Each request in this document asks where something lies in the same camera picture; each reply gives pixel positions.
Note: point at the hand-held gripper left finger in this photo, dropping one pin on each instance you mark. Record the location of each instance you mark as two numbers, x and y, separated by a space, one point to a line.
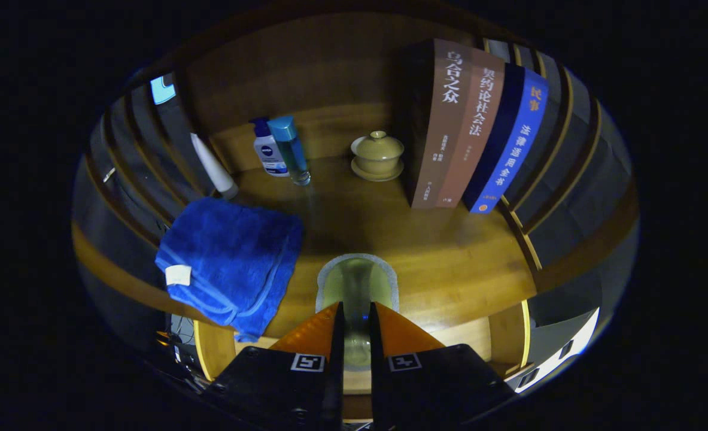
336 383

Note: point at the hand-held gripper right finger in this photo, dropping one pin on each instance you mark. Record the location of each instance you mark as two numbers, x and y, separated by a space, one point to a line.
377 383

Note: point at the yellow sponge with white pad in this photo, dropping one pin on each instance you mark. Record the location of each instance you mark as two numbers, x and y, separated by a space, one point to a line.
356 281

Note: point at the wooden countertop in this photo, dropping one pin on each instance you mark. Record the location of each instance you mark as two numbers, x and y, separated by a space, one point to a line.
437 263

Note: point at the wooden cabinet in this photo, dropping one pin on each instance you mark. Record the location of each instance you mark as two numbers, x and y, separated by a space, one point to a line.
330 72

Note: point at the blue folded towel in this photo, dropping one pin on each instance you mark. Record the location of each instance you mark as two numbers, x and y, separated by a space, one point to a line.
228 251

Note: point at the white panel with dark squares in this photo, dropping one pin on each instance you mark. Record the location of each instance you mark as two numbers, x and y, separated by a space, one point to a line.
563 350

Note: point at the beige lidded tea cup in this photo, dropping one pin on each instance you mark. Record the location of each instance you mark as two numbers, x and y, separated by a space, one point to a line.
377 157

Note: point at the teal bottle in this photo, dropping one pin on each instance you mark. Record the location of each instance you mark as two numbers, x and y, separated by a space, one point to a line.
291 152

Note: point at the white bottle with blue cap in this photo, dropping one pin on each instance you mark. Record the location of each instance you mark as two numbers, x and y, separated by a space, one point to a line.
268 152

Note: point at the white tube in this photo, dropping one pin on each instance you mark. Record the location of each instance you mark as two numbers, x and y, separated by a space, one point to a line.
213 167

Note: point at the reddish brown book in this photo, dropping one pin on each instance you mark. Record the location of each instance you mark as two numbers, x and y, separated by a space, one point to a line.
476 131

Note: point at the blue book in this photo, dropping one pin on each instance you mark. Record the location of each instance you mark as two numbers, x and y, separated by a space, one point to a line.
515 149

